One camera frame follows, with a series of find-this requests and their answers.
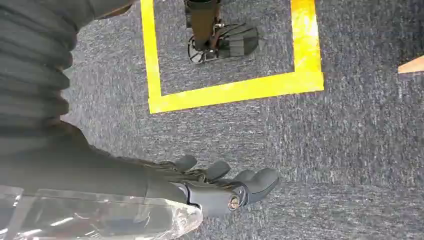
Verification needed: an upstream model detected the ribbed grey right arm sleeve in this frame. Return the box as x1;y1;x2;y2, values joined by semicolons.
0;0;135;140

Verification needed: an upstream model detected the pale wooden table corner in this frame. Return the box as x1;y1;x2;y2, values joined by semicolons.
397;54;424;75

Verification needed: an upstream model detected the yellow floor tape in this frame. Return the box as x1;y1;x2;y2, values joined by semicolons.
139;0;325;115

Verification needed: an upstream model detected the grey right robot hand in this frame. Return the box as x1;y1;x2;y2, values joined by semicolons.
0;121;281;220

